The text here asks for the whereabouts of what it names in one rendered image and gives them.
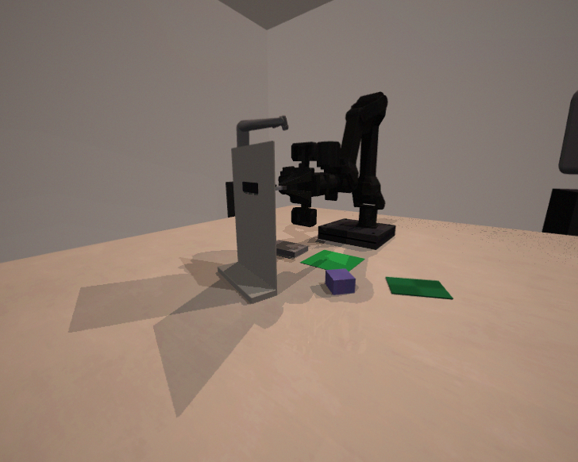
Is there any purple cube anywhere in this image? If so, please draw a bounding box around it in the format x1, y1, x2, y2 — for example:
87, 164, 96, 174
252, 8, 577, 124
326, 268, 356, 295

